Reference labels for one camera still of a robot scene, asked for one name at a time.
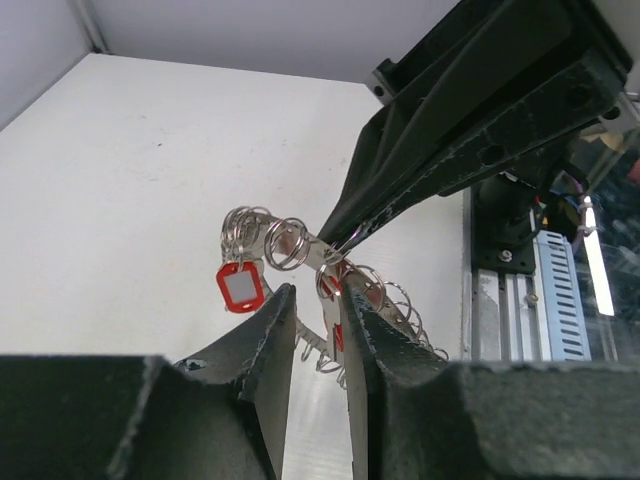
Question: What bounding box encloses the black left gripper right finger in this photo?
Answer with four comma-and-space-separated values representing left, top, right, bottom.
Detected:
343, 288, 639, 479

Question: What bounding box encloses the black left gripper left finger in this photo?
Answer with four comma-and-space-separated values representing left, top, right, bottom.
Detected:
1, 284, 296, 479

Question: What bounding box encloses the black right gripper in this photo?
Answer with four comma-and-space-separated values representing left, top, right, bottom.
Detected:
319, 1, 633, 245

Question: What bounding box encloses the red tag key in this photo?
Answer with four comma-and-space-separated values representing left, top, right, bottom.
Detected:
317, 265, 344, 362

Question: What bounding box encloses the aluminium mounting rail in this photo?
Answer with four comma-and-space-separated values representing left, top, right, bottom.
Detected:
461, 188, 551, 363

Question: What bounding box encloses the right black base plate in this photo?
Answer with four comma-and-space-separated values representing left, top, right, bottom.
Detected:
471, 184, 535, 274

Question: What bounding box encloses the white slotted cable duct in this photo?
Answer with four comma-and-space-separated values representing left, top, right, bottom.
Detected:
536, 231, 592, 362

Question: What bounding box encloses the red key tag on ring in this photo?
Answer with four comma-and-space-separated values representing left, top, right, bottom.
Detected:
216, 261, 265, 314

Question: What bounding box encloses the left aluminium frame post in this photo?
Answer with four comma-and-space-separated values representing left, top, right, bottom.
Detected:
74, 0, 111, 55

